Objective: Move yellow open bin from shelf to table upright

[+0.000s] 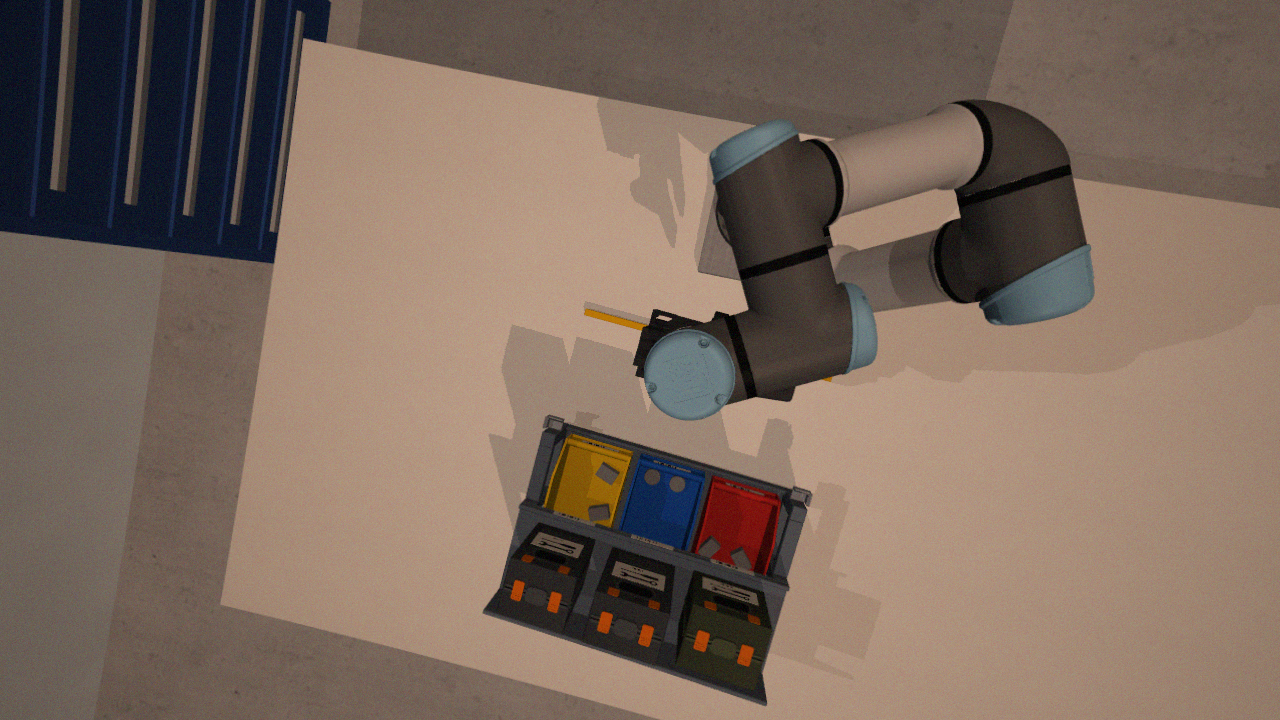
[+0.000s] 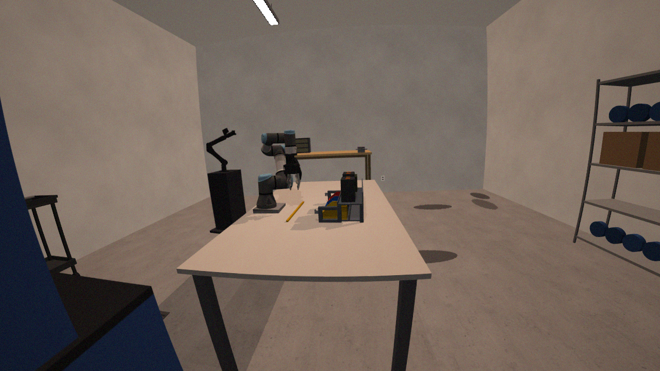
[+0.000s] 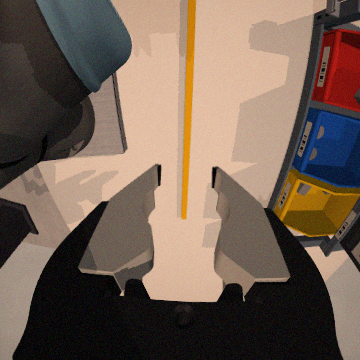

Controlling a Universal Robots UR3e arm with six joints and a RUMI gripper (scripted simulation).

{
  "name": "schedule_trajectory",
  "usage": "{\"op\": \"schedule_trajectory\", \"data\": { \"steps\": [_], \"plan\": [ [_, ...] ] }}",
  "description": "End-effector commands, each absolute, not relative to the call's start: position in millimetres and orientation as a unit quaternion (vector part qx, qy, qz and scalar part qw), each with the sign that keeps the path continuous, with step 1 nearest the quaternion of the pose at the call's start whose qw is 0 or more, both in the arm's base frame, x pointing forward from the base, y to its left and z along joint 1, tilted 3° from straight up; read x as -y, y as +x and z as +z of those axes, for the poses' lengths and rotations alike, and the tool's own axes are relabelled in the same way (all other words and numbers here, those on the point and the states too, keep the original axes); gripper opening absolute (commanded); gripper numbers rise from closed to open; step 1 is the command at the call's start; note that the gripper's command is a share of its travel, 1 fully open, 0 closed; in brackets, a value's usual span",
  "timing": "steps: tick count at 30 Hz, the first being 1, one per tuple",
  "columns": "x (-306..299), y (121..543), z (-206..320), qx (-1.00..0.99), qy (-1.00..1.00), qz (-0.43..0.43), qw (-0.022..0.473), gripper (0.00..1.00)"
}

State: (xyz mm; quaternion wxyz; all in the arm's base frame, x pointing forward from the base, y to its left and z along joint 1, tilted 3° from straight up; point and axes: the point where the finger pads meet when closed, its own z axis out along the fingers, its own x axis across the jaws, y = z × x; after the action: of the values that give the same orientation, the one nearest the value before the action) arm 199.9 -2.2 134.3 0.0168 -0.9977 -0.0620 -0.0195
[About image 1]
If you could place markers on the blue open bin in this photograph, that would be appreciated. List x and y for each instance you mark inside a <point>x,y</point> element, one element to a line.
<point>656,512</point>

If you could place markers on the red open bin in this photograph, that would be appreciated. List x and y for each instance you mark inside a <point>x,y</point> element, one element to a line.
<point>736,522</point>

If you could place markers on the yellow bin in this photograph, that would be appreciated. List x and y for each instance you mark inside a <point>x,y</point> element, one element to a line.
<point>574,486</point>

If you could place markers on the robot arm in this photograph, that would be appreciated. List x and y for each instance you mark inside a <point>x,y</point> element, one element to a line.
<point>1019,248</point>

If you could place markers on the yellow bar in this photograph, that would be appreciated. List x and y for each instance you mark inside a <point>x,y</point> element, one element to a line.
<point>628,323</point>

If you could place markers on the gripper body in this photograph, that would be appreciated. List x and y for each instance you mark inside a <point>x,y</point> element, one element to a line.
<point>655,331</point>

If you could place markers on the grey bin rack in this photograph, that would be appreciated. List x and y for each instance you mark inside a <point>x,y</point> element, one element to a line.
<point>774,584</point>

